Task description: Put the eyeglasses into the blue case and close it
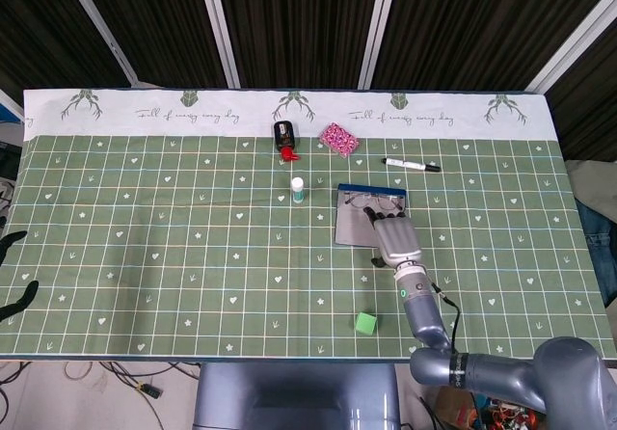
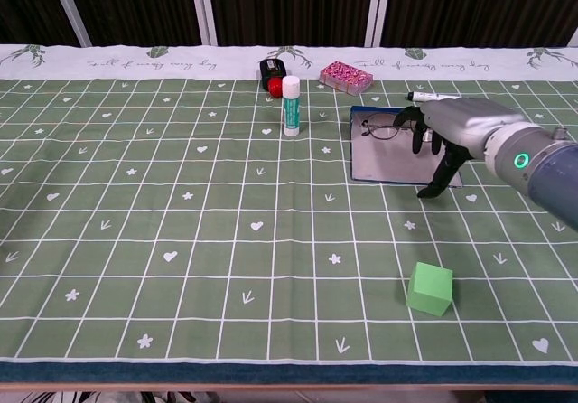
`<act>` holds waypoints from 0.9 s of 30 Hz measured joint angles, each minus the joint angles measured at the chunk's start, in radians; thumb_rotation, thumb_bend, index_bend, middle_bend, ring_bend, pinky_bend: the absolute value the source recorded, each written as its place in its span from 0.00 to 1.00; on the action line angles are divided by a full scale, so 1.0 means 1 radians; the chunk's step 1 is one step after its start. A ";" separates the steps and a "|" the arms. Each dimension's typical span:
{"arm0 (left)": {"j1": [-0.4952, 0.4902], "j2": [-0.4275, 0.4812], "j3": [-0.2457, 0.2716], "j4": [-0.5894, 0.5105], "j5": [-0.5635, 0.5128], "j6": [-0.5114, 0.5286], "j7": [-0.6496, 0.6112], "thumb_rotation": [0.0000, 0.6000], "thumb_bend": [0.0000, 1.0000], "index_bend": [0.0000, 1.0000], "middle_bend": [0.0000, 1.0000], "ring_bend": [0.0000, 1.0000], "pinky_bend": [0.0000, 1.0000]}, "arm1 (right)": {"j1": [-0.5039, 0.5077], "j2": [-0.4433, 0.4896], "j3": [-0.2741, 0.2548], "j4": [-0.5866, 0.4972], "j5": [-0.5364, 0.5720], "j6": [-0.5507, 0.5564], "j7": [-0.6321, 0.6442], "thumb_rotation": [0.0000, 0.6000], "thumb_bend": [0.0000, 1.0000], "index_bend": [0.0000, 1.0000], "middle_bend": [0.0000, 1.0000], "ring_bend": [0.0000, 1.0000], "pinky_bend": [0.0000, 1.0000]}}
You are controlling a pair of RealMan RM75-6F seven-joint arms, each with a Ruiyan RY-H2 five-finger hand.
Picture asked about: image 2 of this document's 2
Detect white green glue stick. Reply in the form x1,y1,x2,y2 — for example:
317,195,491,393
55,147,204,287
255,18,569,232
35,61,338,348
281,75,303,138

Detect dark blue table undercloth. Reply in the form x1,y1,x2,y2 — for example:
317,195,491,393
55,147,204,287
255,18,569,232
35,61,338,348
0,360,578,385

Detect black device with red ball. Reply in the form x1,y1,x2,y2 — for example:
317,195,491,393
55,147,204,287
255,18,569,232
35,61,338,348
258,58,285,97

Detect pink patterned card box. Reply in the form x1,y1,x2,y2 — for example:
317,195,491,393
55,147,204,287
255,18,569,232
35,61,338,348
318,60,375,96

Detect green checkered tablecloth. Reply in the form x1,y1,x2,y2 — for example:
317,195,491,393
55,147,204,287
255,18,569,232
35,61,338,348
0,43,578,366

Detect green foam cube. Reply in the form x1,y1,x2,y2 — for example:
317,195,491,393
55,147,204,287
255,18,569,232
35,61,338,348
406,261,454,317

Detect blue glasses case grey lining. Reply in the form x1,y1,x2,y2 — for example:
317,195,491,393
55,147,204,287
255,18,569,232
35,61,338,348
350,104,464,191

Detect white marker with black caps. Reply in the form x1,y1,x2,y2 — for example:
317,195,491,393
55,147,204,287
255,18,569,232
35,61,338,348
406,89,461,104

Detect black wire-frame eyeglasses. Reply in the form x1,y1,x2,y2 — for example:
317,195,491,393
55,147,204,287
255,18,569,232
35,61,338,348
360,112,428,141

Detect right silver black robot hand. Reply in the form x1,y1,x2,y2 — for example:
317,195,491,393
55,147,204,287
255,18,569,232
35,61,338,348
391,97,541,200

